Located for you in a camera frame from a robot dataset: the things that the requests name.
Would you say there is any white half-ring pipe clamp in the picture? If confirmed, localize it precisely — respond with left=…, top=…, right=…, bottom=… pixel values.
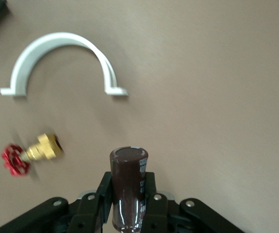
left=0, top=32, right=130, bottom=98

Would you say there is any brass valve with red handle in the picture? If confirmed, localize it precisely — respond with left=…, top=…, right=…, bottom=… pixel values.
left=0, top=133, right=65, bottom=177

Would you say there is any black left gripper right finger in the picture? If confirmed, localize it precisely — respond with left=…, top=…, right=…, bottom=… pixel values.
left=141, top=171, right=246, bottom=233

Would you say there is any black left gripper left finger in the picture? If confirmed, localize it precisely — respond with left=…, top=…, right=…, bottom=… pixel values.
left=0, top=171, right=113, bottom=233

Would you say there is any brown table mat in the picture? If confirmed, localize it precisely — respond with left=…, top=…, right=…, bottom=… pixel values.
left=0, top=0, right=279, bottom=233

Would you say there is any dark brown cylindrical capacitor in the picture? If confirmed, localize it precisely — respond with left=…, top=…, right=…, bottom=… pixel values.
left=109, top=146, right=149, bottom=233

